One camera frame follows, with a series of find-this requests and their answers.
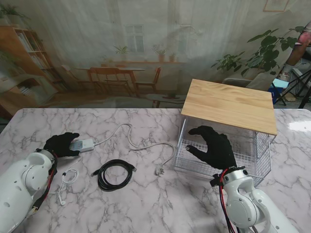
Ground black coiled cable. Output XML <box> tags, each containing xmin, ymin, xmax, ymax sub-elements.
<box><xmin>91</xmin><ymin>159</ymin><xmax>136</xmax><ymax>192</ymax></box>

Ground white power strip with cord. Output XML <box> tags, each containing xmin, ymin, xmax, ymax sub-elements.
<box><xmin>69</xmin><ymin>123</ymin><xmax>176</xmax><ymax>176</ymax></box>

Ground wire frame with wooden top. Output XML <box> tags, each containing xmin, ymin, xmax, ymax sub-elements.
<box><xmin>178</xmin><ymin>78</ymin><xmax>278</xmax><ymax>187</ymax></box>

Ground black tripod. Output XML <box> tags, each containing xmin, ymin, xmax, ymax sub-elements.
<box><xmin>274</xmin><ymin>69</ymin><xmax>311</xmax><ymax>109</ymax></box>

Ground person in background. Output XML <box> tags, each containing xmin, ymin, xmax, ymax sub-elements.
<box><xmin>279</xmin><ymin>25</ymin><xmax>311</xmax><ymax>82</ymax></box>

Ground white wire mesh drawer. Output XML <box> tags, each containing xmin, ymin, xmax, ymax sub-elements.
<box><xmin>172</xmin><ymin>137</ymin><xmax>265</xmax><ymax>182</ymax></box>

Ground white wired earphones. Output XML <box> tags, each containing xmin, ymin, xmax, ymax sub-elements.
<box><xmin>47</xmin><ymin>157</ymin><xmax>80</xmax><ymax>206</ymax></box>

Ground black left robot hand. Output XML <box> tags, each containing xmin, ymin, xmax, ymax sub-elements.
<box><xmin>43</xmin><ymin>132</ymin><xmax>80</xmax><ymax>158</ymax></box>

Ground red black arm cables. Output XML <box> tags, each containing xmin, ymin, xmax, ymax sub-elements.
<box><xmin>31</xmin><ymin>155</ymin><xmax>59</xmax><ymax>214</ymax></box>
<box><xmin>218</xmin><ymin>169</ymin><xmax>236</xmax><ymax>233</ymax></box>

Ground red black left arm cables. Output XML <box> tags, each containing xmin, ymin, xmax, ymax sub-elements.
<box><xmin>31</xmin><ymin>155</ymin><xmax>59</xmax><ymax>214</ymax></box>

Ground red black right arm cables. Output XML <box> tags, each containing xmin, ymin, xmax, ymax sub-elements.
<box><xmin>218</xmin><ymin>169</ymin><xmax>236</xmax><ymax>233</ymax></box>

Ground blue storage box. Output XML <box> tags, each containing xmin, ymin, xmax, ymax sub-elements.
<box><xmin>268</xmin><ymin>79</ymin><xmax>290</xmax><ymax>105</ymax></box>

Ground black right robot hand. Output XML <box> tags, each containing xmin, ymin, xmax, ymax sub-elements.
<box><xmin>186</xmin><ymin>125</ymin><xmax>238</xmax><ymax>170</ymax></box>

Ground printed backdrop curtain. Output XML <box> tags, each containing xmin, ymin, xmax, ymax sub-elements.
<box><xmin>0</xmin><ymin>0</ymin><xmax>304</xmax><ymax>109</ymax></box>

